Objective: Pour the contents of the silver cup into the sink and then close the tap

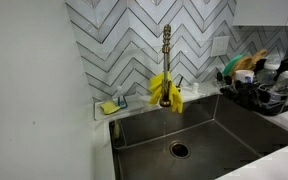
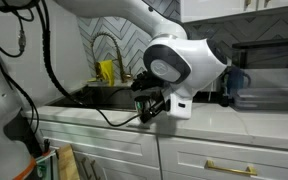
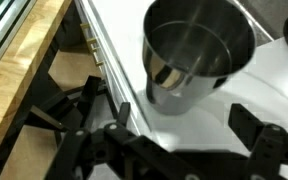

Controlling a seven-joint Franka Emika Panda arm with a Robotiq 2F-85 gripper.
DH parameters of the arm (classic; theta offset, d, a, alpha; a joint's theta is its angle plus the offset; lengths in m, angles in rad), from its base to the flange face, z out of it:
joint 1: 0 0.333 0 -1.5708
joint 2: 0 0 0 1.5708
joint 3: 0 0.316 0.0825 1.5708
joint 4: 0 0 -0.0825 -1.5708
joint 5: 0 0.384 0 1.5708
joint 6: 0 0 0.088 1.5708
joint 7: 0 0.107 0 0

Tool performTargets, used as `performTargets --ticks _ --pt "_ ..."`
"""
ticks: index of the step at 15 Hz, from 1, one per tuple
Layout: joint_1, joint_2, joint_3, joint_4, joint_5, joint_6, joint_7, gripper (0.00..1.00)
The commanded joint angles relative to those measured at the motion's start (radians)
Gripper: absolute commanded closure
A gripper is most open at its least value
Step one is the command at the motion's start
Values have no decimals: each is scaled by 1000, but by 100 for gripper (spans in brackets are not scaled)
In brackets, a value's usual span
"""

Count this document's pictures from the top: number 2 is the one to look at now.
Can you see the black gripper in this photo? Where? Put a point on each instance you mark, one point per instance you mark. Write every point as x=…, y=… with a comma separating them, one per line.
x=160, y=100

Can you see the gold spring faucet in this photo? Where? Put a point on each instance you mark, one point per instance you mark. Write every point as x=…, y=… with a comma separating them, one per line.
x=119, y=53

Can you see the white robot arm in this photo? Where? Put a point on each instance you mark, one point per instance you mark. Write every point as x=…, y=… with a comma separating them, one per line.
x=190, y=60

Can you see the black kitchen sink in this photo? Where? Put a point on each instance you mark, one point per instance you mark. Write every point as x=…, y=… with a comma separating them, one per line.
x=94, y=96

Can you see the yellow cloth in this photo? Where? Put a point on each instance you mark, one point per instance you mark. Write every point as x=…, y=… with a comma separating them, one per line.
x=106, y=71

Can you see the white lower kitchen cabinet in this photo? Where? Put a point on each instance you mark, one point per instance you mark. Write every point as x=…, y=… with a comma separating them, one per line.
x=184, y=156

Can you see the white kitchen cabinet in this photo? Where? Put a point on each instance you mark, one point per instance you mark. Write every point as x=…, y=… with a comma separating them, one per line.
x=224, y=10
x=184, y=156

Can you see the wooden workbench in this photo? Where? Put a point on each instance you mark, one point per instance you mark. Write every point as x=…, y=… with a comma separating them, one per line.
x=67, y=163

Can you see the clear plastic container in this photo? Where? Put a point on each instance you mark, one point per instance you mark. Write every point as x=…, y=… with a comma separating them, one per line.
x=267, y=98

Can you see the white upper kitchen cabinet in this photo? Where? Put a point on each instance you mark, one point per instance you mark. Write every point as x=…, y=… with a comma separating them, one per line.
x=224, y=10

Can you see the black toaster oven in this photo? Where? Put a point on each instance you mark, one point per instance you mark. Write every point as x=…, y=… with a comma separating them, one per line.
x=270, y=53

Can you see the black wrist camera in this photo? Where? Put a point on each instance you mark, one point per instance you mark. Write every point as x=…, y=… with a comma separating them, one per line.
x=147, y=81

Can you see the aluminium frame with teal brackets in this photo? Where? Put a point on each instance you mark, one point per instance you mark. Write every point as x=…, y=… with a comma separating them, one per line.
x=45, y=166

